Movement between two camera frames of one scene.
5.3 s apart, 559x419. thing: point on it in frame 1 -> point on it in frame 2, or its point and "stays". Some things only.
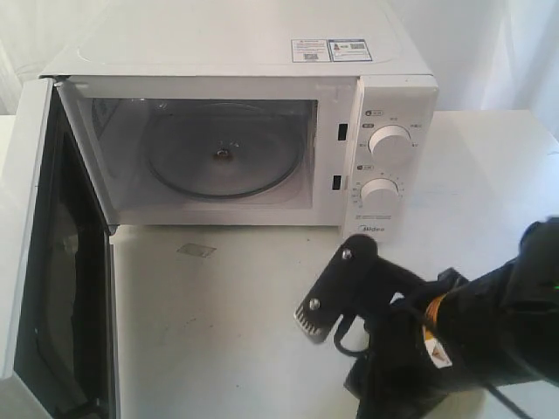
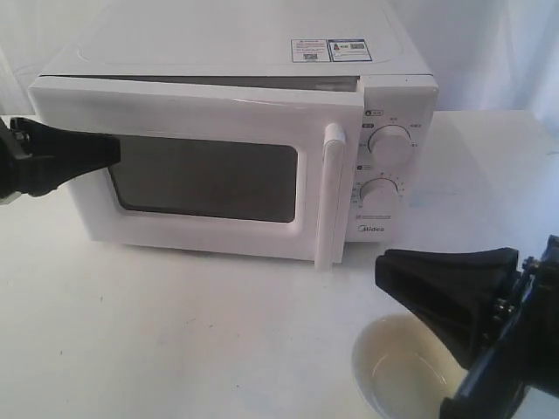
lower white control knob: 379,195 stays
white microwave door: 62,345 -> 251,170
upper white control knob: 389,144 stays
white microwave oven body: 310,115 stays
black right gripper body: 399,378 -> 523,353
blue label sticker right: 349,50 stays
